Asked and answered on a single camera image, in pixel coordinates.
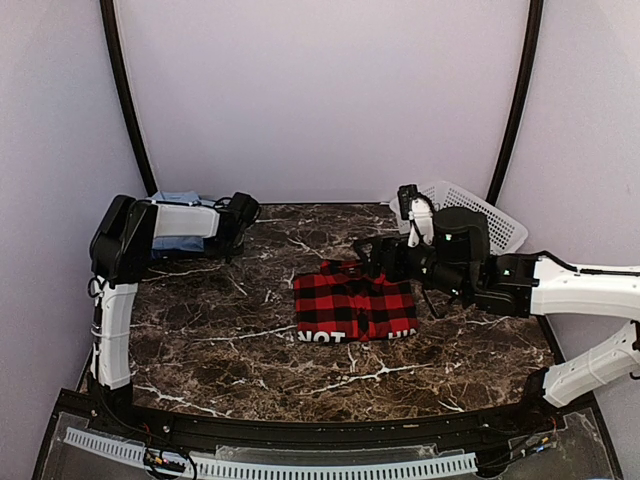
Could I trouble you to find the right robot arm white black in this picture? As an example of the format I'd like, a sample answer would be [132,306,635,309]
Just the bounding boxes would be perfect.
[353,207,639,434]

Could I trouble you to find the white slotted cable duct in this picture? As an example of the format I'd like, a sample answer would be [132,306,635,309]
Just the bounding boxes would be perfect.
[63,427,478,479]

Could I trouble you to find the white plastic mesh basket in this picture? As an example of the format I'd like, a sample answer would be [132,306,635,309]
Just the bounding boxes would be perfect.
[388,179,530,251]

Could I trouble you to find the right black frame post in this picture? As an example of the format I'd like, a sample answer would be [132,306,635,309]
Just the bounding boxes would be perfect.
[485,0,544,206]

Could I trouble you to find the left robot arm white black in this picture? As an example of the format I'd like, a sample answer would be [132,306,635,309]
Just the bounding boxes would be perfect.
[87,192,261,393]

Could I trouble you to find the black frame post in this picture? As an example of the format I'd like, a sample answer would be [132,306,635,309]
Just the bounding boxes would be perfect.
[99,0,158,195]
[485,0,544,206]

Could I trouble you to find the folded light blue shirt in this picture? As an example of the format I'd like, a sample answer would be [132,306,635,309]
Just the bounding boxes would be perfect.
[149,191,204,257]

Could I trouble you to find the left black frame post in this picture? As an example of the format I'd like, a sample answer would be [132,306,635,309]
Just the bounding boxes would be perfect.
[99,0,158,195]

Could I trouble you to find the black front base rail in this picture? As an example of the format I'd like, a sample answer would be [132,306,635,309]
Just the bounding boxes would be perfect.
[45,389,617,466]

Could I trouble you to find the red black plaid shirt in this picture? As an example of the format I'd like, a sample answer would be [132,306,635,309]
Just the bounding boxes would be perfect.
[293,260,419,344]

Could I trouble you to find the folded dark navy shirt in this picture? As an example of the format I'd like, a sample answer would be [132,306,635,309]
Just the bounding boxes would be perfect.
[150,249,207,262]

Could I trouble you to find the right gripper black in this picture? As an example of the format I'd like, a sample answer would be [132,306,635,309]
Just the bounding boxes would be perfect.
[354,232,472,301]

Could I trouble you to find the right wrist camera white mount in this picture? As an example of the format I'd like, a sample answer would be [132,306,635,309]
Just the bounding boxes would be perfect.
[397,184,435,248]

